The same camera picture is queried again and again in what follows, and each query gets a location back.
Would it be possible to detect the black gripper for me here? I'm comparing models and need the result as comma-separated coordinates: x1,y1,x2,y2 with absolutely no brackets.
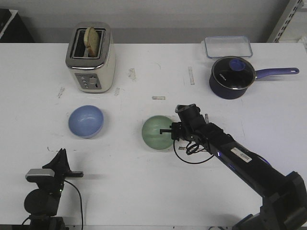
160,112,208,141
42,148,83,192

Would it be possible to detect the clear plastic food container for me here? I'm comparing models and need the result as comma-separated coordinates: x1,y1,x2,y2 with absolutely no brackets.
202,35,253,58

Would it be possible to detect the green bowl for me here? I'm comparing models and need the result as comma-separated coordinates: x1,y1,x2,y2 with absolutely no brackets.
142,115,173,150

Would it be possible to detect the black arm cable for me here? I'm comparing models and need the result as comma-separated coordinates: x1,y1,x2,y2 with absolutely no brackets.
173,140,215,165
63,180,84,230

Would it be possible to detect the white slotted shelf rail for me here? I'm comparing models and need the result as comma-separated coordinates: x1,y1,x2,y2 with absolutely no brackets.
267,0,307,43

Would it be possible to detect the dark blue saucepan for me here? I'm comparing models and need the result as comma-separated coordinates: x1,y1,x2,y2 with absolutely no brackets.
209,67,299,100

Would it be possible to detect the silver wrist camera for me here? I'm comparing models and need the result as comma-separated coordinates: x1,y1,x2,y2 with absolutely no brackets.
175,103,200,122
25,169,55,184

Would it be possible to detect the glass lid with blue knob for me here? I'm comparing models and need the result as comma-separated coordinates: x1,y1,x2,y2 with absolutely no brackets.
212,56,256,90

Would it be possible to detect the blue bowl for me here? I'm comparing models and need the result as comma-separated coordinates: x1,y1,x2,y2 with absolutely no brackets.
68,105,104,138

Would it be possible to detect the cream and chrome toaster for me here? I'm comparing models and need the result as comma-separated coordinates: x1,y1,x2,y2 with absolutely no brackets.
65,22,116,93

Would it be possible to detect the toasted bread slice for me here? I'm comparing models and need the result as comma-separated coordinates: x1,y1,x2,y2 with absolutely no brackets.
83,27,100,58

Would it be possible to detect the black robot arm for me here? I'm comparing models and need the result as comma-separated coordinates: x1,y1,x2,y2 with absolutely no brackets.
24,149,83,230
167,114,307,230

